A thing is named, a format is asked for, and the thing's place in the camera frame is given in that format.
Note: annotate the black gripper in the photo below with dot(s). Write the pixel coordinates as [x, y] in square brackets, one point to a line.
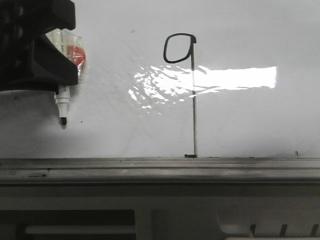
[28, 60]

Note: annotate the red round magnet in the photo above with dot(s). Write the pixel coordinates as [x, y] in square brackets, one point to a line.
[76, 54]

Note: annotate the white whiteboard marker pen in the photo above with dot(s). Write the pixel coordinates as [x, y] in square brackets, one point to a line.
[62, 98]

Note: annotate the white whiteboard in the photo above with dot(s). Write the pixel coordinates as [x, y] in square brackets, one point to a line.
[232, 78]

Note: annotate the grey aluminium whiteboard tray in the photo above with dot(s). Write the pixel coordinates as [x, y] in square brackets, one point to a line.
[177, 170]

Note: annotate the grey appliance below board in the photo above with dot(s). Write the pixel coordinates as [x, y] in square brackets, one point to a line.
[160, 212]

